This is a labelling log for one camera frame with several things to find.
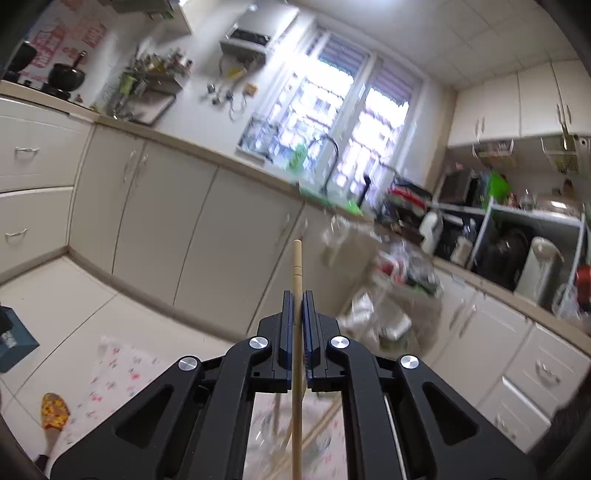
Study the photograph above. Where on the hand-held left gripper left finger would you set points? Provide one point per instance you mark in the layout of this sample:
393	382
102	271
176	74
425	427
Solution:
287	337

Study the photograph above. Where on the clear plastic bottle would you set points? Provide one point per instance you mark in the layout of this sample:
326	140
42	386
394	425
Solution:
461	244

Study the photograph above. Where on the black wok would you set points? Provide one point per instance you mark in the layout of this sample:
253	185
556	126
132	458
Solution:
67	76

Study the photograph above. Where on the bunch of wooden chopsticks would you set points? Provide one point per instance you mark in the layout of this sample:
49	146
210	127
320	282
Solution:
318	429

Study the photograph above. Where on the hanging white plastic bag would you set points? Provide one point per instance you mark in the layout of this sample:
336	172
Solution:
334	240

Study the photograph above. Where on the yellow wall outlet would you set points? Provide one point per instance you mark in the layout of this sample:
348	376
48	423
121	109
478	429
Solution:
250	89

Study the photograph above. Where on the wall water heater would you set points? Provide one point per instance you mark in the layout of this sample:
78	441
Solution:
256	32

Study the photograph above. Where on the green soap bottle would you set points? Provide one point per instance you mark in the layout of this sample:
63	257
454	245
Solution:
298	158

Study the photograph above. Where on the clear plastic bag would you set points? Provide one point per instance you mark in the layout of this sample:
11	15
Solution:
570	304

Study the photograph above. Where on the stack of pans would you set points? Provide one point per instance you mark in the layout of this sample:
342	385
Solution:
406	203

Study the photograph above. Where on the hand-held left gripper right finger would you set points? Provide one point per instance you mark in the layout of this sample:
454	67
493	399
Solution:
308	341

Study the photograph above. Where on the red pot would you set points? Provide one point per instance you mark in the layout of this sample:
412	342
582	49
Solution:
584	275

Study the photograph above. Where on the yellow slipper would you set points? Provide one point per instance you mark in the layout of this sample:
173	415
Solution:
55	410

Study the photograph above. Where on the black rice cooker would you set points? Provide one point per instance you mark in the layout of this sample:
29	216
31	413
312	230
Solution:
503	258

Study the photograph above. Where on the wall spice rack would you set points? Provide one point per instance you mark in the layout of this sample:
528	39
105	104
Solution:
147	83

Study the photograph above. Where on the black water tap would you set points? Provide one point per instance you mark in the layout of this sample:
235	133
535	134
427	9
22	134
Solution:
364	194

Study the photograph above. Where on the white trolley cart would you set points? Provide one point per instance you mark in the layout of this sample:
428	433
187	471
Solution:
401	300

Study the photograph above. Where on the cream cabinets under rack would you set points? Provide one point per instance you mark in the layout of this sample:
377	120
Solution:
545	369

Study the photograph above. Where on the dark blue dustpan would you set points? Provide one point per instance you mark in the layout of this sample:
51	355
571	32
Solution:
16	341

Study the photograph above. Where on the white jug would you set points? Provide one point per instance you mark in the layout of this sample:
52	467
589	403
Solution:
430	233

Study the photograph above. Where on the curved sink faucet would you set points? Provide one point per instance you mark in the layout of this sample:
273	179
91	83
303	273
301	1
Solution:
334	147

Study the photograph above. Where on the cream drawers under stove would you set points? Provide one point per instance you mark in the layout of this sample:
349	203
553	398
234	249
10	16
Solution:
37	161

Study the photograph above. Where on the cream upper cabinets over hood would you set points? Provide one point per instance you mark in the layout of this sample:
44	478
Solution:
157	11

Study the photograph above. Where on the white counter rack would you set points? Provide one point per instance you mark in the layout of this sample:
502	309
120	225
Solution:
531	213

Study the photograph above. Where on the barred kitchen window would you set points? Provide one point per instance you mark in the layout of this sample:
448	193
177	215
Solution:
332	106

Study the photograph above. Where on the microwave oven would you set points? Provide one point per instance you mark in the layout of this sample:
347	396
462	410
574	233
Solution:
457	187

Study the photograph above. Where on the white shopping bag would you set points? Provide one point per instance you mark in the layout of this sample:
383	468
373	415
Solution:
383	318

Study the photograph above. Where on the cream upper cabinets with basket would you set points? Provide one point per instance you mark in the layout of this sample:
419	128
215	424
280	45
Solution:
498	110

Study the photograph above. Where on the green bag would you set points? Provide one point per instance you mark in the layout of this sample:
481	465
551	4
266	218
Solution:
496	189

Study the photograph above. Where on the cream lower sink cabinets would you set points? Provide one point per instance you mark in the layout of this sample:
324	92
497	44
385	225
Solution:
184	221

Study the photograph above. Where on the clear glass jar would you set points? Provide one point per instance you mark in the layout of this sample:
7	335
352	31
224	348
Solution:
263	438

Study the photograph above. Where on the slender wooden chopstick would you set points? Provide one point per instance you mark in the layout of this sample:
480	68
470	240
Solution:
298	267

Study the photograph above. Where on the pink wall poster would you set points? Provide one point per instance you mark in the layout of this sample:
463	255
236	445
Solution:
69	27

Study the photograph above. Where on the white electric water boiler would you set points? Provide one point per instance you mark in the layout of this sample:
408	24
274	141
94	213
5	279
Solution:
538	272

